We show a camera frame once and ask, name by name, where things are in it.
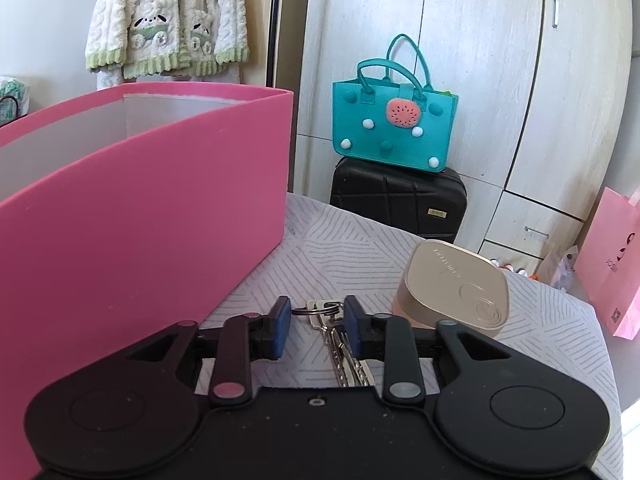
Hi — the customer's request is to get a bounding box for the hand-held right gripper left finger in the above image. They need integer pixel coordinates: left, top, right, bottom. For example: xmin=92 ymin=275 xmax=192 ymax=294
xmin=122 ymin=296 xmax=292 ymax=406

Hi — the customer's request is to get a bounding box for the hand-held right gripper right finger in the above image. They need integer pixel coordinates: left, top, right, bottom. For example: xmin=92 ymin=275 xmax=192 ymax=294
xmin=344 ymin=295 xmax=506 ymax=405

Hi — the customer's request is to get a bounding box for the bunch of silver keys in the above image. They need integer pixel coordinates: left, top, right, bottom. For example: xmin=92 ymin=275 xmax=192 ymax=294
xmin=291 ymin=299 xmax=376 ymax=387

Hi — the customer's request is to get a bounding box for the pink cardboard box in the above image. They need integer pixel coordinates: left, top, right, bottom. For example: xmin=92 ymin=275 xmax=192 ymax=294
xmin=0 ymin=83 xmax=295 ymax=466

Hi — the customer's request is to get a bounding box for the pink box with gold lid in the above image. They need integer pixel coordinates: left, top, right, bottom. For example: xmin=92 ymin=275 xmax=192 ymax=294
xmin=391 ymin=240 xmax=511 ymax=340

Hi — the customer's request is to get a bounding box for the black suitcase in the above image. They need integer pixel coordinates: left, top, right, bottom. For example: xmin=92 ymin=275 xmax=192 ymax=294
xmin=330 ymin=156 xmax=468 ymax=247

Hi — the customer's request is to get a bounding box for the teal felt handbag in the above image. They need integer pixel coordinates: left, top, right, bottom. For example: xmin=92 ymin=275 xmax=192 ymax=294
xmin=332 ymin=34 xmax=456 ymax=175

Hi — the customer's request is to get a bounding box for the clear plastic bag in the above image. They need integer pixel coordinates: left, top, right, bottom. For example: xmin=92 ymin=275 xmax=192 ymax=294
xmin=530 ymin=245 xmax=581 ymax=293

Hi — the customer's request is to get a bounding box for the pink paper shopping bag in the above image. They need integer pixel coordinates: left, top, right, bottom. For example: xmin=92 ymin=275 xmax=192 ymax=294
xmin=574 ymin=186 xmax=640 ymax=340

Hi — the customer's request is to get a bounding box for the light wood wardrobe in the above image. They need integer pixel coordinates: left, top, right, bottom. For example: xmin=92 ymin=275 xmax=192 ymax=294
xmin=292 ymin=0 xmax=633 ymax=261

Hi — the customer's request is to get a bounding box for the black clothes rack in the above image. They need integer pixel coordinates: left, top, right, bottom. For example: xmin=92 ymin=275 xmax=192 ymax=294
xmin=265 ymin=0 xmax=286 ymax=90

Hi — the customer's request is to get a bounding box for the white fluffy garment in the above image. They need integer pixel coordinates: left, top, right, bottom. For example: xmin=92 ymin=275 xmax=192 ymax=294
xmin=95 ymin=62 xmax=241 ymax=86

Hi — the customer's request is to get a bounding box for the beige wooden cabinet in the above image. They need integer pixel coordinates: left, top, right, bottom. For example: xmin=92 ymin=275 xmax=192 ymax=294
xmin=240 ymin=0 xmax=313 ymax=196

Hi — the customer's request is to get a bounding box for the green printed white packet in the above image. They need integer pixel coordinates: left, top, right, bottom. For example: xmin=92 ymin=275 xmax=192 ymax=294
xmin=0 ymin=76 xmax=32 ymax=127

